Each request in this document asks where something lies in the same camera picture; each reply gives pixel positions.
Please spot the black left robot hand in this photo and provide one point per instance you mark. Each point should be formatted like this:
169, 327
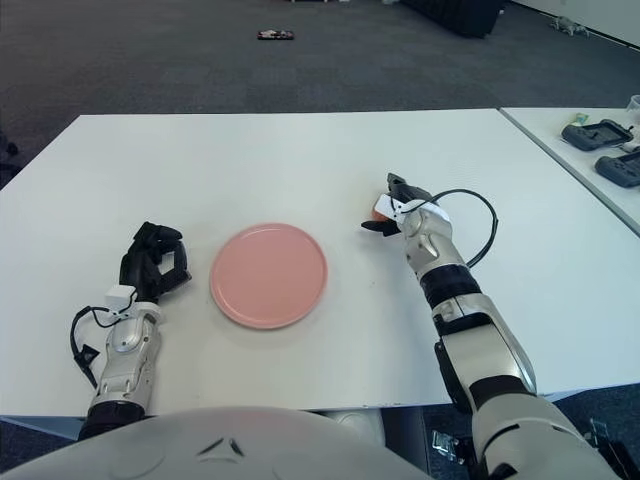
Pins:
142, 267

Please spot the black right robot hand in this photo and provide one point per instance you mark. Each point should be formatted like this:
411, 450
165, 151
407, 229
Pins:
407, 192

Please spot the red yellow apple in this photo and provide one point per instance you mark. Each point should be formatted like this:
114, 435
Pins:
377, 215

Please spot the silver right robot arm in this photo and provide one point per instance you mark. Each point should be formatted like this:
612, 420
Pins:
465, 320

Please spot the pink round plate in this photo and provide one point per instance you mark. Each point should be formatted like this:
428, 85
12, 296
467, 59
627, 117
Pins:
269, 276

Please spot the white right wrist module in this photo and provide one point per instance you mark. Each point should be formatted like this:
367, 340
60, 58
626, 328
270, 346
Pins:
390, 205

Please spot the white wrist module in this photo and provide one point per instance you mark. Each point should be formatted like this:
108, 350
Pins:
119, 296
390, 205

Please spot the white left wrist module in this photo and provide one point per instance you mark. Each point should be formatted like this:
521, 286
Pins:
119, 296

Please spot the black furniture block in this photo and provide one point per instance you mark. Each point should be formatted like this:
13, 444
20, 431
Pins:
455, 17

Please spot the green small packet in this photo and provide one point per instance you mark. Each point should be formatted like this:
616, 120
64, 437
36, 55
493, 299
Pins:
580, 119

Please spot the grey robot torso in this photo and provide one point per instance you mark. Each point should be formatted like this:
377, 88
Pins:
210, 450

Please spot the grey handheld controller with screen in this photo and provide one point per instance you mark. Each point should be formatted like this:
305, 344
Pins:
595, 135

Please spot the small dark object on floor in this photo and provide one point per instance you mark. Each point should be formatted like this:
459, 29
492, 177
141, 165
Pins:
276, 35

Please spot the grey quadruped robot toy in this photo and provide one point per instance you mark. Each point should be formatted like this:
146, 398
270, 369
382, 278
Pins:
567, 23

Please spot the clear plastic container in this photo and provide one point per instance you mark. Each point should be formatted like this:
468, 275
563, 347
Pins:
636, 102

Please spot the black metal stand bracket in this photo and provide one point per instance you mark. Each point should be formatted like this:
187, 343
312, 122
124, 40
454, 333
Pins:
600, 435

